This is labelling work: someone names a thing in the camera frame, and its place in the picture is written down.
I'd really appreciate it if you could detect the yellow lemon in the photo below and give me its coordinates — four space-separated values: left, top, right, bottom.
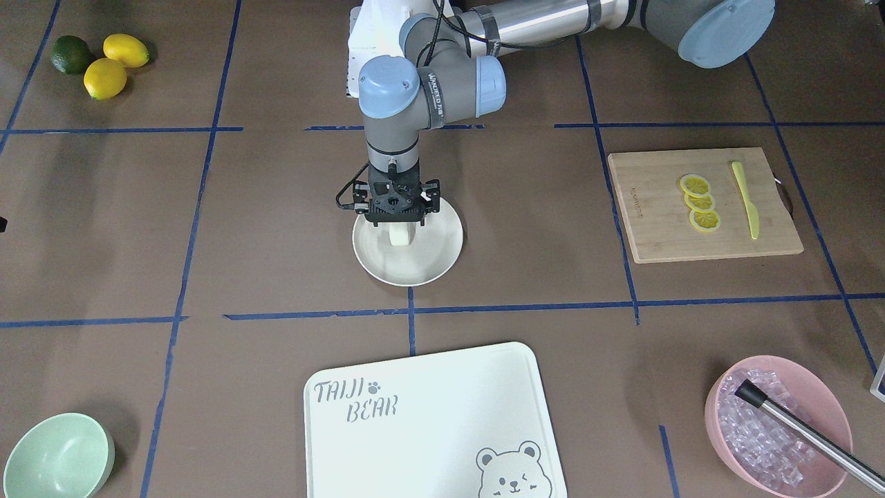
102 33 151 68
83 59 129 100

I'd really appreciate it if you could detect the white bear tray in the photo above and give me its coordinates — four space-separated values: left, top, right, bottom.
304 342 567 497

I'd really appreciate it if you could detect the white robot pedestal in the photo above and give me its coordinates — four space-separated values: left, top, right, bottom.
346 1 438 98

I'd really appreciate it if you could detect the white round plate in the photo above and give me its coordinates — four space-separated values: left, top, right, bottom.
352 199 464 287

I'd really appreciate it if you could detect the white cup rack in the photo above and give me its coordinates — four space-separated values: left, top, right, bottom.
869 357 885 403

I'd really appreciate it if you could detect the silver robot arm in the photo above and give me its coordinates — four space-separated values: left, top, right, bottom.
339 1 776 224

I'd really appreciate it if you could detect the top lemon slice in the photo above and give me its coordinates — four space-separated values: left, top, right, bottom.
679 174 711 198

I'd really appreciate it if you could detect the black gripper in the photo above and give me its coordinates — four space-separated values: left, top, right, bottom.
351 179 440 226

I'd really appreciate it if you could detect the green lime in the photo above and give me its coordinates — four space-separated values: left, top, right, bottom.
50 35 95 75

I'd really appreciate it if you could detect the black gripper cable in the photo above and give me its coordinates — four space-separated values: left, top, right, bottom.
335 163 371 210

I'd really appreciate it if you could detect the pink bowl with ice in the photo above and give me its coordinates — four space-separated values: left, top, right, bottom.
705 354 854 497

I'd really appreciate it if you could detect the green bowl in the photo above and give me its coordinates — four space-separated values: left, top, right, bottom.
3 413 116 497

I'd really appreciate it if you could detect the yellow plastic knife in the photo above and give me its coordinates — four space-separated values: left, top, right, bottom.
731 160 761 240

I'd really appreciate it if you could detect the lemon slice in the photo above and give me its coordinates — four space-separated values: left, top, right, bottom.
679 174 711 198
683 193 716 212
689 209 721 233

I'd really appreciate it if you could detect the middle lemon slice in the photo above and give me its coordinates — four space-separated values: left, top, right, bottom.
683 193 716 212

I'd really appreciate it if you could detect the wooden cutting board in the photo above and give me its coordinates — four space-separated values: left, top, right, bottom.
608 147 805 264

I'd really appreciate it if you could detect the bottom lemon slice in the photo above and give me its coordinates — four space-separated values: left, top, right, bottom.
689 209 721 233

